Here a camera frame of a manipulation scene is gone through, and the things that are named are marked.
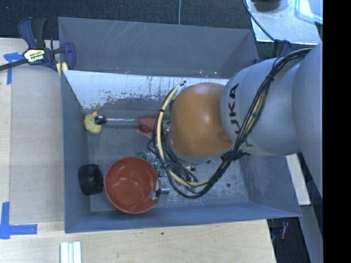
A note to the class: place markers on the pale wood board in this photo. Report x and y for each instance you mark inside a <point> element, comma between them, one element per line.
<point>35,147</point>

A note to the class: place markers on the red toy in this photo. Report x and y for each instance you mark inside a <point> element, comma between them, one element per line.
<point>146,122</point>

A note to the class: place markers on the yellow rubber duck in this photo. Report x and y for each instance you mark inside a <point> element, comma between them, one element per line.
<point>91,126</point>

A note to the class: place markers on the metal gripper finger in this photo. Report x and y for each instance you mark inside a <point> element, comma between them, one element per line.
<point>164,190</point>
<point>163,182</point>

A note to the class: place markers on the clear plastic tube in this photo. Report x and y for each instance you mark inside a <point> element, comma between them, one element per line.
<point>120,120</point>

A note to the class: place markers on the grey metal bin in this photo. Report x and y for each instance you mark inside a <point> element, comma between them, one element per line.
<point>131,51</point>

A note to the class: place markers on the black round cap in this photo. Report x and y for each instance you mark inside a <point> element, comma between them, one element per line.
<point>89,179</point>

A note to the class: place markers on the red-brown bowl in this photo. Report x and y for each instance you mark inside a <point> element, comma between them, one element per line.
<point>129,188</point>

